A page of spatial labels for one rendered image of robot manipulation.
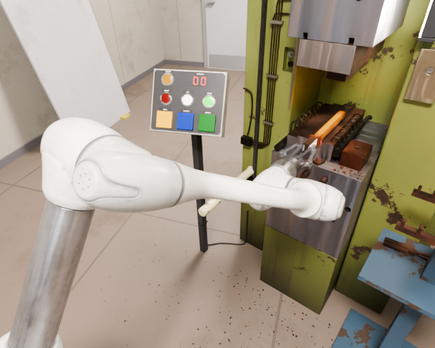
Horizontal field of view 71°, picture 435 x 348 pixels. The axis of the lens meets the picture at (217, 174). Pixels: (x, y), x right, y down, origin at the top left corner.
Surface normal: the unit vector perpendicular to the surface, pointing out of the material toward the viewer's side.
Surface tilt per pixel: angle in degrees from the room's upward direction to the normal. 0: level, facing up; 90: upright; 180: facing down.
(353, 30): 90
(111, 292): 0
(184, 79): 60
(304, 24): 90
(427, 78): 90
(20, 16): 78
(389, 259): 0
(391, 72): 90
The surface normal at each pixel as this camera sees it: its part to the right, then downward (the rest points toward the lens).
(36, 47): 0.93, 0.00
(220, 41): -0.31, 0.55
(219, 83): -0.20, 0.08
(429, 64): -0.61, 0.47
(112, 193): 0.48, 0.39
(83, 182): -0.46, 0.02
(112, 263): -0.02, -0.82
